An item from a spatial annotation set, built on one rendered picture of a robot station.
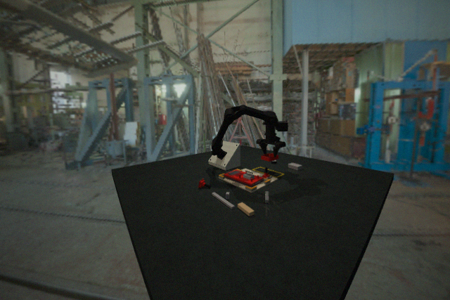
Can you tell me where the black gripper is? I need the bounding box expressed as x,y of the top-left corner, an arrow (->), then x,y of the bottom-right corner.
257,132 -> 285,157

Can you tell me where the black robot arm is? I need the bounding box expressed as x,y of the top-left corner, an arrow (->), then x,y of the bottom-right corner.
212,105 -> 288,159

